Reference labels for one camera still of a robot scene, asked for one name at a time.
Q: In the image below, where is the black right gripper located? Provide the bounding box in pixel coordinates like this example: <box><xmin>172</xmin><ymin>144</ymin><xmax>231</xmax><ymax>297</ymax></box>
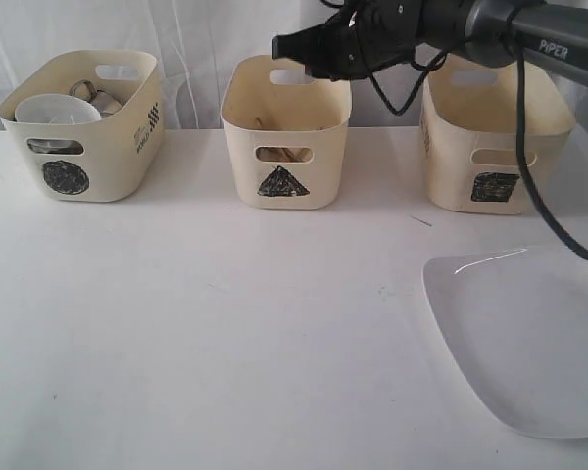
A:
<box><xmin>270</xmin><ymin>4</ymin><xmax>422</xmax><ymax>82</ymax></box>

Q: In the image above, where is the wooden chopstick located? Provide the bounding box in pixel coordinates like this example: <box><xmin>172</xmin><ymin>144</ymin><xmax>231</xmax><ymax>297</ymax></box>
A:
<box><xmin>254</xmin><ymin>115</ymin><xmax>313</xmax><ymax>164</ymax></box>

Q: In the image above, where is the steel mug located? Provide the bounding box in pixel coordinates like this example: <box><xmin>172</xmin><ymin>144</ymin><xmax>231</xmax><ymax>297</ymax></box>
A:
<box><xmin>70</xmin><ymin>79</ymin><xmax>123</xmax><ymax>118</ymax></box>

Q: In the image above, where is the white ceramic bowl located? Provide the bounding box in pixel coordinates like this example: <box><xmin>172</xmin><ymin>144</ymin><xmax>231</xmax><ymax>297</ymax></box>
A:
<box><xmin>15</xmin><ymin>93</ymin><xmax>102</xmax><ymax>125</ymax></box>

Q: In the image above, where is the steel bowl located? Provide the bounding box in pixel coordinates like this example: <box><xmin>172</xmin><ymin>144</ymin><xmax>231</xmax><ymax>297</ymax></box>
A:
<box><xmin>26</xmin><ymin>139</ymin><xmax>84</xmax><ymax>155</ymax></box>

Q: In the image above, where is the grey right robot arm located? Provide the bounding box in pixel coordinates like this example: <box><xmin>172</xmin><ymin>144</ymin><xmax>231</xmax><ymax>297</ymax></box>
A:
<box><xmin>272</xmin><ymin>0</ymin><xmax>588</xmax><ymax>87</ymax></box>

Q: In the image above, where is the cream bin with triangle mark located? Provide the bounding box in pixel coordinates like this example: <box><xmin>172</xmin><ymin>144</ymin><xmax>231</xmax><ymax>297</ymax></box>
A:
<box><xmin>221</xmin><ymin>55</ymin><xmax>352</xmax><ymax>210</ymax></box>

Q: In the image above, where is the white backdrop curtain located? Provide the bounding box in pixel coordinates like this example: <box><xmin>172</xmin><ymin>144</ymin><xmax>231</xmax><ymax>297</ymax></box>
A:
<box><xmin>0</xmin><ymin>0</ymin><xmax>588</xmax><ymax>132</ymax></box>

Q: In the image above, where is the cream bin with square mark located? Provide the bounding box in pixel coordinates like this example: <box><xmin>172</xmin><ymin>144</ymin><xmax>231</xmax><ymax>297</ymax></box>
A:
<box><xmin>420</xmin><ymin>56</ymin><xmax>576</xmax><ymax>215</ymax></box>

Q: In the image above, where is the cream bin with circle mark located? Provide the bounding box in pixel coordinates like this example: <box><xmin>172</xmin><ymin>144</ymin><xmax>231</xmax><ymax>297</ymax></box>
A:
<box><xmin>0</xmin><ymin>50</ymin><xmax>165</xmax><ymax>203</ymax></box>

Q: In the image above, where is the white square plate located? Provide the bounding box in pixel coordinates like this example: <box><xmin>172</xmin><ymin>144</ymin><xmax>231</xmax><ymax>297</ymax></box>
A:
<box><xmin>422</xmin><ymin>245</ymin><xmax>588</xmax><ymax>440</ymax></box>

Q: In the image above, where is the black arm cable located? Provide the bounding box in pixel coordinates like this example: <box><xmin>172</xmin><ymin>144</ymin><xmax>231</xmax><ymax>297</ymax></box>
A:
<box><xmin>322</xmin><ymin>0</ymin><xmax>588</xmax><ymax>271</ymax></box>

